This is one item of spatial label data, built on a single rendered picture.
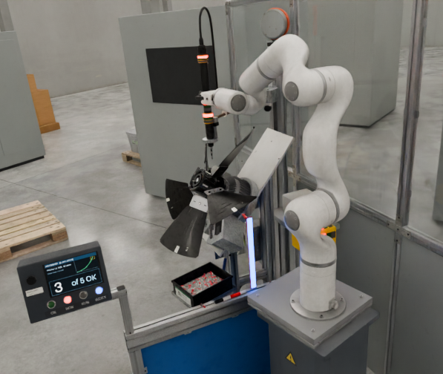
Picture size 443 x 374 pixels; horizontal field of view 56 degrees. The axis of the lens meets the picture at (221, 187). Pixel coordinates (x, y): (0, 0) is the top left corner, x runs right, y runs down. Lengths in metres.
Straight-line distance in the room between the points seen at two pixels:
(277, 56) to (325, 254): 0.63
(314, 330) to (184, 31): 3.30
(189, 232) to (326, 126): 0.97
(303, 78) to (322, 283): 0.67
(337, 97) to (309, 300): 0.68
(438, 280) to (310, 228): 0.85
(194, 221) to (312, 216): 0.84
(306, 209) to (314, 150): 0.18
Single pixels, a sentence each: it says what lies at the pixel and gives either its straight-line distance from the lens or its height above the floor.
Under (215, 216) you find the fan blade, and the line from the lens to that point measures 1.75.
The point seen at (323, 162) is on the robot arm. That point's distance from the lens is 1.28.
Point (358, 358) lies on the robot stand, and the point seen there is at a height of 0.78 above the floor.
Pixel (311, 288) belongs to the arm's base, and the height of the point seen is 1.07.
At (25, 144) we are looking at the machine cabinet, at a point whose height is 0.32.
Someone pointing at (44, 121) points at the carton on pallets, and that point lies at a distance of 10.05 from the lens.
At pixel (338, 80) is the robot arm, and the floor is 1.73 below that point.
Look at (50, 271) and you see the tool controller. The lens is 1.47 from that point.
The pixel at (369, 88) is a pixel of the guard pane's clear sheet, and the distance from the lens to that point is 2.06.
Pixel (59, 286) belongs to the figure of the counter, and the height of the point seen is 1.17.
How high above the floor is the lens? 1.91
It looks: 21 degrees down
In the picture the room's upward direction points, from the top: 5 degrees counter-clockwise
